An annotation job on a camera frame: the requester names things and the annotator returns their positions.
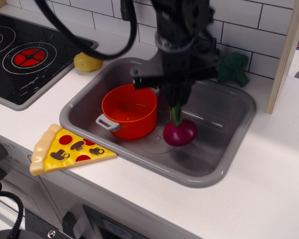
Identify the orange toy pot grey handles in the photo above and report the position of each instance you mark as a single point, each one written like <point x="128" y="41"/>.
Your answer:
<point x="128" y="112"/>

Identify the light wooden side panel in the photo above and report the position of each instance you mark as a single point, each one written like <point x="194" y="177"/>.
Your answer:
<point x="285" y="62"/>

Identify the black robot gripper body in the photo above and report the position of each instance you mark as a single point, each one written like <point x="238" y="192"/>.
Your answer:
<point x="172" y="69"/>

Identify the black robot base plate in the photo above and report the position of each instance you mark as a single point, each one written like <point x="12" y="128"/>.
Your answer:
<point x="25" y="225"/>

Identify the grey plastic toy sink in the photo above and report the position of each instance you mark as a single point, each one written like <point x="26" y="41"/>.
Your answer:
<point x="221" y="113"/>

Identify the black toy stove top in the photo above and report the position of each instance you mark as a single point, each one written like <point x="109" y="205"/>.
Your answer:
<point x="33" y="58"/>

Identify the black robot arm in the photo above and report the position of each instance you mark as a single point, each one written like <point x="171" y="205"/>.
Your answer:
<point x="186" y="50"/>

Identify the yellow toy potato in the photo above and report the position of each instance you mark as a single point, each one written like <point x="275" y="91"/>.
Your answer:
<point x="86" y="63"/>

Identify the purple toy beet green stem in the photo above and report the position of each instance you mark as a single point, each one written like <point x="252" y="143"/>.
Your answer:
<point x="179" y="131"/>

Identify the dark grey toy faucet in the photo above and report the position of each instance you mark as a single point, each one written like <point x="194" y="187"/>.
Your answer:
<point x="182" y="25"/>

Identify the green toy broccoli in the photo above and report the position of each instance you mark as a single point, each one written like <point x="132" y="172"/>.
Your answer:
<point x="231" y="67"/>

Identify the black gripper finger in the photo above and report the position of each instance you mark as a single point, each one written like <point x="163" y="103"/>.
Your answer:
<point x="184" y="91"/>
<point x="170" y="94"/>

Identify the toy pizza slice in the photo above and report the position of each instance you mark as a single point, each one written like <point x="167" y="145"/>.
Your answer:
<point x="60" y="149"/>

